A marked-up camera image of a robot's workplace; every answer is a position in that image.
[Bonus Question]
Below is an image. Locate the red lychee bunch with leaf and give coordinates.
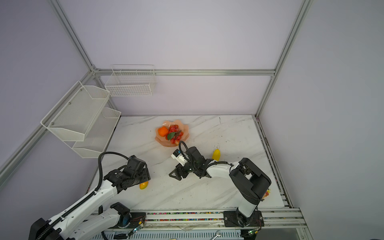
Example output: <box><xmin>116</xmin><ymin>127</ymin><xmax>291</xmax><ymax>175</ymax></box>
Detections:
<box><xmin>165</xmin><ymin>125</ymin><xmax>184</xmax><ymax>145</ymax></box>

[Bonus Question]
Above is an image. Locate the red yellow mango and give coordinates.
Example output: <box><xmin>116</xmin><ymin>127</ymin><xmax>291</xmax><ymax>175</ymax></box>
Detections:
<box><xmin>139</xmin><ymin>181</ymin><xmax>149</xmax><ymax>190</ymax></box>
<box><xmin>263</xmin><ymin>189</ymin><xmax>271</xmax><ymax>199</ymax></box>

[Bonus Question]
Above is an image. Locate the orange fake fruit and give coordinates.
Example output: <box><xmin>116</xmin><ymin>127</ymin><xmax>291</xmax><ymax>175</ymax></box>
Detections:
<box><xmin>158</xmin><ymin>127</ymin><xmax>169</xmax><ymax>137</ymax></box>

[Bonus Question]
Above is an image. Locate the white wire basket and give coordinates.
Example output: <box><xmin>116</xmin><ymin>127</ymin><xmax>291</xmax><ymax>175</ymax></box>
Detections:
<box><xmin>105</xmin><ymin>65</ymin><xmax>157</xmax><ymax>97</ymax></box>

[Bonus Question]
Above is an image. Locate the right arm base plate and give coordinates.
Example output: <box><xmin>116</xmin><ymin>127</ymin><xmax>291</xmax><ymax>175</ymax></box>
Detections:
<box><xmin>223</xmin><ymin>210</ymin><xmax>265</xmax><ymax>228</ymax></box>

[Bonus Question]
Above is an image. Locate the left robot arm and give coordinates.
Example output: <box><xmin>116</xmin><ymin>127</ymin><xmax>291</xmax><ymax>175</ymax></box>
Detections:
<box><xmin>29</xmin><ymin>152</ymin><xmax>151</xmax><ymax>240</ymax></box>

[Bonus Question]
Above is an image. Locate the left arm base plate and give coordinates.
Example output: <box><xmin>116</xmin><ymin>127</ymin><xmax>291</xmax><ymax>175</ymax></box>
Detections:
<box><xmin>113</xmin><ymin>212</ymin><xmax>147</xmax><ymax>229</ymax></box>

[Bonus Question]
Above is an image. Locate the aluminium rail front frame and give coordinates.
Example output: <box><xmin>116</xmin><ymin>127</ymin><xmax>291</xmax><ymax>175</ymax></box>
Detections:
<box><xmin>86</xmin><ymin>208</ymin><xmax>308</xmax><ymax>232</ymax></box>

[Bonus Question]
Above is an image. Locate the pink scalloped fruit bowl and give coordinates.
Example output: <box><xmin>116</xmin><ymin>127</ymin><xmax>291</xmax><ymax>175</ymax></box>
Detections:
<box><xmin>155</xmin><ymin>120</ymin><xmax>190</xmax><ymax>148</ymax></box>

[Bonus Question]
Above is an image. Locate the white mesh two-tier shelf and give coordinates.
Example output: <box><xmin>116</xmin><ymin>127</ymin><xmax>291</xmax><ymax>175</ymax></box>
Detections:
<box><xmin>41</xmin><ymin>82</ymin><xmax>121</xmax><ymax>159</ymax></box>

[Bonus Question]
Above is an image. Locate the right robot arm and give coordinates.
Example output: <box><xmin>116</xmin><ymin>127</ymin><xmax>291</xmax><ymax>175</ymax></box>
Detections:
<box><xmin>169</xmin><ymin>141</ymin><xmax>272</xmax><ymax>221</ymax></box>

